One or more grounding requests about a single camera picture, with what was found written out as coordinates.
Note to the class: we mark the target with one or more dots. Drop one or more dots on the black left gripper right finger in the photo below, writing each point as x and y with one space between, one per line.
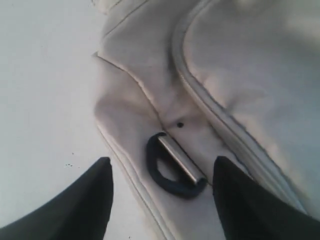
249 212

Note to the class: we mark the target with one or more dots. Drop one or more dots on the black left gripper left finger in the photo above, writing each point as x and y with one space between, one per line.
80 212

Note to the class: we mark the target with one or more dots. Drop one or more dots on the beige fabric duffel bag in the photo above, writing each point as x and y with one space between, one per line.
187 81

